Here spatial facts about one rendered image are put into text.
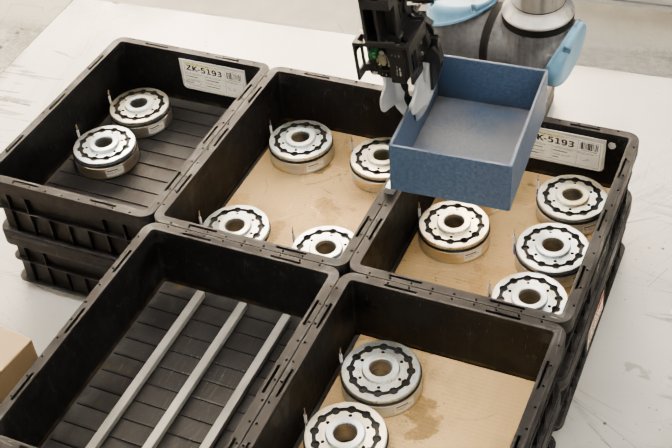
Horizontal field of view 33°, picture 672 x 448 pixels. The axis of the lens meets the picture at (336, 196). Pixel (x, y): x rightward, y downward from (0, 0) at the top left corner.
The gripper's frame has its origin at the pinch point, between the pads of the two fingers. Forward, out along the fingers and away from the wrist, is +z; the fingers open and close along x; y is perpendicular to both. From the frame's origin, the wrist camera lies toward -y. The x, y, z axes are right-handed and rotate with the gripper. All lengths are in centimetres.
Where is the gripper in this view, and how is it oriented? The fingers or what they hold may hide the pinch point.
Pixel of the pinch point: (414, 107)
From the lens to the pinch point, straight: 144.5
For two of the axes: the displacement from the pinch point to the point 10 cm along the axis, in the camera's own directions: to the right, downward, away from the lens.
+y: -3.7, 6.3, -6.8
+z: 1.6, 7.7, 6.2
